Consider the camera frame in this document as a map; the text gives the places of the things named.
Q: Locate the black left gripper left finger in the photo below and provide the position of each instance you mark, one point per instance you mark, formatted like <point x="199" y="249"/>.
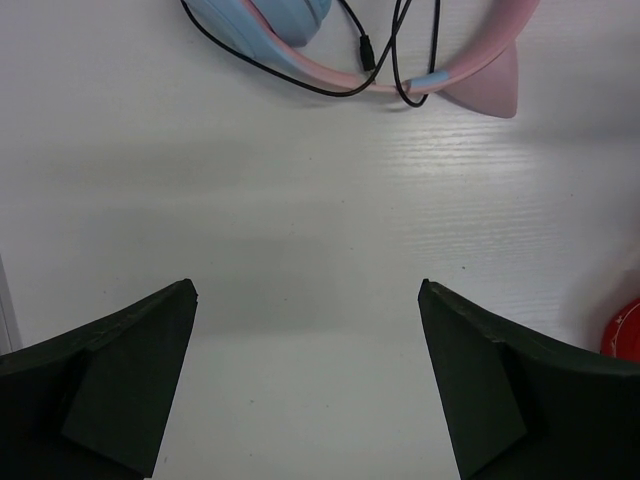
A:
<point x="93" y="403"/>

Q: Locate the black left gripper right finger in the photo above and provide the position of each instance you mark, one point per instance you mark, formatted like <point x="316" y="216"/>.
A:
<point x="521" y="405"/>

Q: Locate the red wireless headphones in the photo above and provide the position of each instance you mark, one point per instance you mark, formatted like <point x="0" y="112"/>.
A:
<point x="621" y="335"/>

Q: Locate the pink blue cat-ear headphones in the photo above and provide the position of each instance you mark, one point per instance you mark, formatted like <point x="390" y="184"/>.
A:
<point x="269" y="34"/>

